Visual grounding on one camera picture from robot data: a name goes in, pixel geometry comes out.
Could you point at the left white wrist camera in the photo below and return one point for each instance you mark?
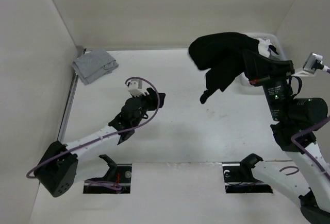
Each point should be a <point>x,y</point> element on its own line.
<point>134,87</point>

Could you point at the folded grey tank top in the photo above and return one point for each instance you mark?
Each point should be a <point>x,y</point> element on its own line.
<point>93,65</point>

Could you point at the black tank top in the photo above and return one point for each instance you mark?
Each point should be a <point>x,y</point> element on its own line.
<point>221,55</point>

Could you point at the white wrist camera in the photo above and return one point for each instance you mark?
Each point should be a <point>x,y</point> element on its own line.
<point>134,87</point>
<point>313,63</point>

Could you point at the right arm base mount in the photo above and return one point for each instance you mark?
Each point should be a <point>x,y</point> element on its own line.
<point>236,183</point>

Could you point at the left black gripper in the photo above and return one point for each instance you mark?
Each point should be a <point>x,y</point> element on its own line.
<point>152,101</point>

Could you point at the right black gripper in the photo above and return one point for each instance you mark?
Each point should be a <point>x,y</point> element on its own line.
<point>258,68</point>

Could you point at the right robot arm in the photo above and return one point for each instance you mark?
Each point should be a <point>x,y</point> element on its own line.
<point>295,121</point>

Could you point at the left metal table rail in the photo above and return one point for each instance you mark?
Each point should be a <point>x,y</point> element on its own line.
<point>67,108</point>

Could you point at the white garment in basket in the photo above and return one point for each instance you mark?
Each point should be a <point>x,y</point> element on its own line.
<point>265,48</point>

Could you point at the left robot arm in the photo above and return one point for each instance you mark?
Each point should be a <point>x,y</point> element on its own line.
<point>63,165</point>

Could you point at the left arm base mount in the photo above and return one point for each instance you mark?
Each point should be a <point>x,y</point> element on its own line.
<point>118,182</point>

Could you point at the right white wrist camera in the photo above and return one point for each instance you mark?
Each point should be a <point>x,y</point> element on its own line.
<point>313,63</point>

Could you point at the white plastic laundry basket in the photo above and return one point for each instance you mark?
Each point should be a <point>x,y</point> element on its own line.
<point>244,86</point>

